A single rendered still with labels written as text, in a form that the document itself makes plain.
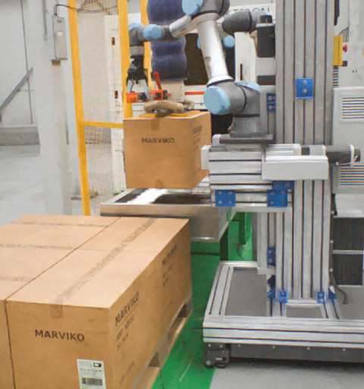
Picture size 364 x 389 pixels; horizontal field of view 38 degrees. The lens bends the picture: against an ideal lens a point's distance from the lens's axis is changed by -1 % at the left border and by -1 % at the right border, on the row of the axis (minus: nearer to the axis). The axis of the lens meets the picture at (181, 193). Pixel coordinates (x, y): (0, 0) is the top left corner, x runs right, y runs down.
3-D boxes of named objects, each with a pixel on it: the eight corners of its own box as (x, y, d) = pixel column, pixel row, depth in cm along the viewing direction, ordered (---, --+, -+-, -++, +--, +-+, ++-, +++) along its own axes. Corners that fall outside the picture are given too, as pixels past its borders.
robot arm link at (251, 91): (266, 112, 230) (266, 80, 227) (245, 115, 221) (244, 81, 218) (245, 112, 239) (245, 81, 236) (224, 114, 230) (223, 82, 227)
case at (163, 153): (154, 171, 366) (152, 112, 358) (211, 171, 357) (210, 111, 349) (125, 188, 309) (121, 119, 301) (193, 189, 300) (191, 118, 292)
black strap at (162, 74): (156, 78, 332) (156, 71, 331) (192, 77, 326) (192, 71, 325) (145, 78, 311) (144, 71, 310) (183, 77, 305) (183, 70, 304)
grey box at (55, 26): (61, 60, 386) (58, 17, 380) (68, 60, 385) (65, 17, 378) (49, 59, 367) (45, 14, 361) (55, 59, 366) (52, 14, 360)
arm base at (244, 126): (264, 134, 238) (264, 112, 236) (264, 137, 224) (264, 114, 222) (230, 134, 241) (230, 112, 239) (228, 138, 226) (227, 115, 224)
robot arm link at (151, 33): (167, 24, 251) (153, 26, 260) (148, 23, 244) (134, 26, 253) (168, 41, 253) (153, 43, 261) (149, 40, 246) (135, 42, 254)
